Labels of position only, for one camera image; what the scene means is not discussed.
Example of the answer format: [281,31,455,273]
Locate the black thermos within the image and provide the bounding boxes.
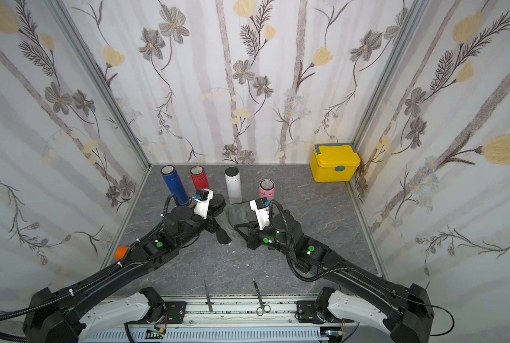
[207,193,231,245]

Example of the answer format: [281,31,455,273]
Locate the red thermos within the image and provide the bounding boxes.
[190,165,211,190]

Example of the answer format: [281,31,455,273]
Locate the pink thermos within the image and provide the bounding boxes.
[259,179,276,201]

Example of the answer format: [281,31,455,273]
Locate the white thermos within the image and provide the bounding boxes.
[225,167,242,204]

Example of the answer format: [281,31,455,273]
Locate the blue thermos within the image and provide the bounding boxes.
[160,165,190,205]

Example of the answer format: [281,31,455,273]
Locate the grey cloth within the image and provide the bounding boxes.
[224,202,256,227]

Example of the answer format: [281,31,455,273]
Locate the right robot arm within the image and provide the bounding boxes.
[233,200,434,342]

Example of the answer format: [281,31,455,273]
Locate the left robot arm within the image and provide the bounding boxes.
[23,204,228,342]

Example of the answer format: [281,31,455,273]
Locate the scissors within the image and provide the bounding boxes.
[253,279,271,317]

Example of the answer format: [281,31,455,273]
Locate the metal tweezers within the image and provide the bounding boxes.
[203,280,213,313]

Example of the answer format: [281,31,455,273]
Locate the yellow lidded box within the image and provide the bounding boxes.
[310,143,361,183]

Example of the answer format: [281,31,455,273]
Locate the orange cap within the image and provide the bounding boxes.
[114,246,129,260]

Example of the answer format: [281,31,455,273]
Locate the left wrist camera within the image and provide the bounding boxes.
[193,189,213,220]

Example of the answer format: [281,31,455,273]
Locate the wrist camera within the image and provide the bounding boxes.
[193,189,213,220]
[249,197,270,230]

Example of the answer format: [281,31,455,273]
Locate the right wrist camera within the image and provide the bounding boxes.
[249,197,270,230]

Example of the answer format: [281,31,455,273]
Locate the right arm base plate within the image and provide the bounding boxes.
[294,300,326,324]

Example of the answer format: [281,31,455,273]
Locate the aluminium front rail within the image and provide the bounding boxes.
[72,294,410,343]

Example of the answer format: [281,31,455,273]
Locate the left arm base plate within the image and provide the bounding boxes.
[157,301,187,325]

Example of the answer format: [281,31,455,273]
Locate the black corrugated cable conduit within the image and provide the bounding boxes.
[0,261,123,343]

